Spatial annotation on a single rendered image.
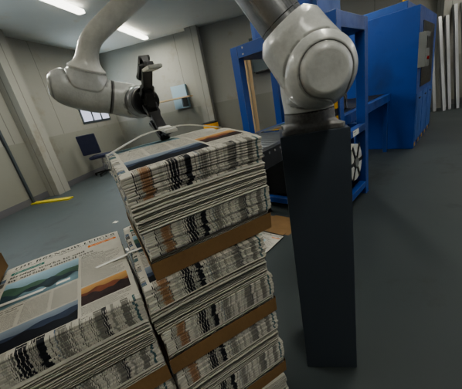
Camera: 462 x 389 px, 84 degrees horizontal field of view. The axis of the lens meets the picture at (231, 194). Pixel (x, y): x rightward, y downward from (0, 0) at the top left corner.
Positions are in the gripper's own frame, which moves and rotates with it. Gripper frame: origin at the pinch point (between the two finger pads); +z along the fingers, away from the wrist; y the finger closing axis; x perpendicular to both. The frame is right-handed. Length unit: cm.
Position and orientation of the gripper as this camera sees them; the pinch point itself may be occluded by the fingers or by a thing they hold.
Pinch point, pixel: (162, 99)
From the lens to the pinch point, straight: 65.3
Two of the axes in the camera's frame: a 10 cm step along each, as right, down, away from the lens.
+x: -8.6, 3.3, -4.0
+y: 1.6, 9.0, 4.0
